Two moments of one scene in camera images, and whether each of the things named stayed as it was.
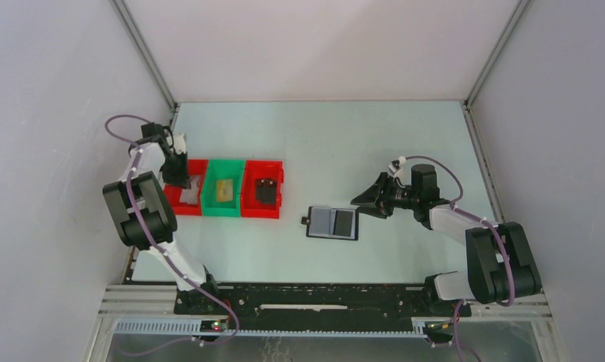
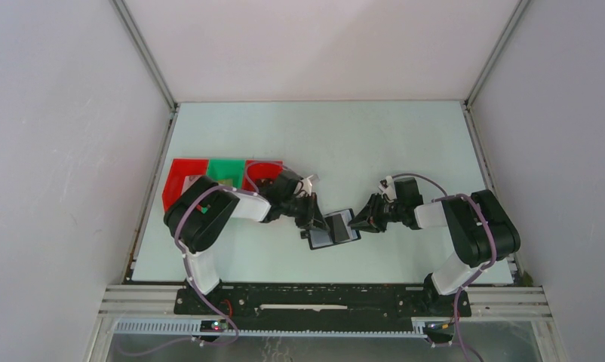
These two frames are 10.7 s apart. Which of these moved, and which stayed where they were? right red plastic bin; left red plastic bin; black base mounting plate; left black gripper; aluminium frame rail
Moved: left black gripper
Stayed: aluminium frame rail; left red plastic bin; black base mounting plate; right red plastic bin
